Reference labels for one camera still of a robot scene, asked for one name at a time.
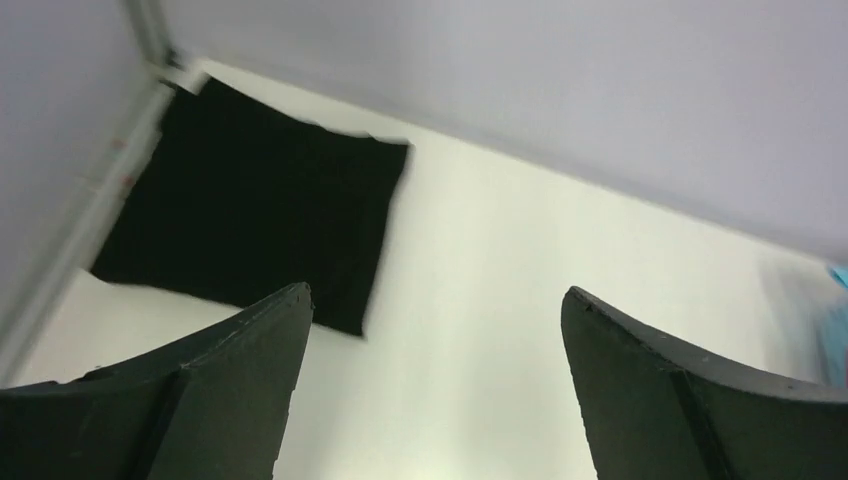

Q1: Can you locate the left corner metal post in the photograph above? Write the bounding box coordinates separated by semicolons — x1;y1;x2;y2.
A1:
120;0;180;70

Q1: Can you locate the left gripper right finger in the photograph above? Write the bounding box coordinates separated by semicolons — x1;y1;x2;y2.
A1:
561;287;847;479

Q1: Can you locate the light blue t shirt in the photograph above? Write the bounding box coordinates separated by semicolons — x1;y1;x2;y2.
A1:
817;266;847;388

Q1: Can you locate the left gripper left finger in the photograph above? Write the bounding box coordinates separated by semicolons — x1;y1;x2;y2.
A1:
1;283;313;479

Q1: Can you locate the black t shirt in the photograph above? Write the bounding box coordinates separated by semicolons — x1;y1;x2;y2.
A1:
90;78;411;337

